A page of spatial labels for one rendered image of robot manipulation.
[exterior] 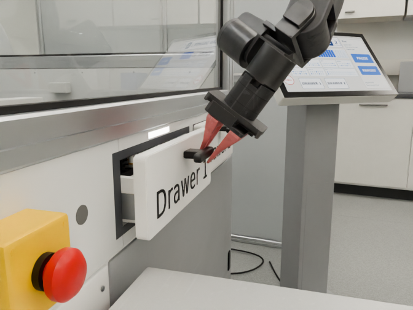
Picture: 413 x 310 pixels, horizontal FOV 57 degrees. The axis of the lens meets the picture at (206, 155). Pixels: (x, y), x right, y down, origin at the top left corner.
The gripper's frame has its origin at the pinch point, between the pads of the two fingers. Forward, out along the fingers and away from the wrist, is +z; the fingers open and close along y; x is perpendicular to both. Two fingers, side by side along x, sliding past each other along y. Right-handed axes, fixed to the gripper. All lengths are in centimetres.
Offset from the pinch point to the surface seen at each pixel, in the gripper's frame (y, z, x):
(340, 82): -13, -22, -86
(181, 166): 1.5, 2.2, 4.9
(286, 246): -38, 42, -92
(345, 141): -57, 10, -288
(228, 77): 13.0, -6.0, -44.9
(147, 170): 2.7, 0.5, 17.0
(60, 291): -1.7, 2.0, 37.5
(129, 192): 3.3, 5.3, 15.5
